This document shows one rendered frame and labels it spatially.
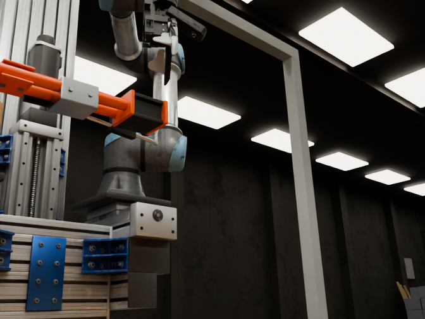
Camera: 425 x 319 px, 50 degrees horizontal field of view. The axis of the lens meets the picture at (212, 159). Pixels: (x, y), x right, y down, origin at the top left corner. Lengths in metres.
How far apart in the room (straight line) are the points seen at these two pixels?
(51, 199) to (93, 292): 0.30
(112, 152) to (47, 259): 0.40
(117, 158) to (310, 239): 2.84
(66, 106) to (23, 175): 0.57
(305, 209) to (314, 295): 0.73
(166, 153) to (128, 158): 0.12
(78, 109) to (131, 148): 0.61
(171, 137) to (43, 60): 0.46
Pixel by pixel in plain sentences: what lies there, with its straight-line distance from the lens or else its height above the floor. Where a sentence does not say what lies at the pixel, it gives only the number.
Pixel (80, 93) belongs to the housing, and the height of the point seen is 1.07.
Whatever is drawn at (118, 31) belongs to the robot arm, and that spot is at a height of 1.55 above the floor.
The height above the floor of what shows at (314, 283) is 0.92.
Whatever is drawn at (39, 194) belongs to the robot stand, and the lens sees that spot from 1.41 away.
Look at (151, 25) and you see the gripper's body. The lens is 1.19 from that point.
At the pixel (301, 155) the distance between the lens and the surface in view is 4.23.
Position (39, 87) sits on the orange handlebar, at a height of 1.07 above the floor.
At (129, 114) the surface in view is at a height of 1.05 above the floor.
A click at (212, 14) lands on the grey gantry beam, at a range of 4.00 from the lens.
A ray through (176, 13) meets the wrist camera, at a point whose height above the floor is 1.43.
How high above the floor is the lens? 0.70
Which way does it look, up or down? 19 degrees up
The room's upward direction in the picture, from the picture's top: 2 degrees counter-clockwise
